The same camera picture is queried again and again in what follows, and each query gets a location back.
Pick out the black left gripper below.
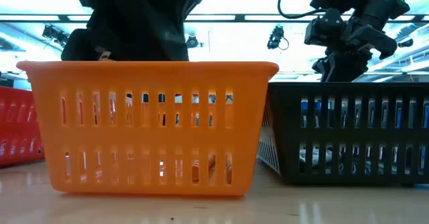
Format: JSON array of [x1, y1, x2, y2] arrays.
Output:
[[60, 2, 191, 62]]

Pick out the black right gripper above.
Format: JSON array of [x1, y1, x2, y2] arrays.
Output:
[[303, 8, 399, 83]]

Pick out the orange crayon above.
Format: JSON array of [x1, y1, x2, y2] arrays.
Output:
[[191, 153, 217, 184], [225, 152, 233, 185]]

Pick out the black plastic basket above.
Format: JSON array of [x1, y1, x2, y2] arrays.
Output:
[[256, 81, 429, 186]]

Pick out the orange plastic basket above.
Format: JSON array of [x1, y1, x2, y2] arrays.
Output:
[[15, 60, 280, 197]]

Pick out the long ceiling light bar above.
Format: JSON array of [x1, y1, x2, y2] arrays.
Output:
[[0, 13, 429, 23]]

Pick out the red plastic basket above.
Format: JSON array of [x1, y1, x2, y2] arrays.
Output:
[[0, 85, 46, 168]]

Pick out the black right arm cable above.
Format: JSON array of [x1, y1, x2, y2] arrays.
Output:
[[276, 0, 324, 20]]

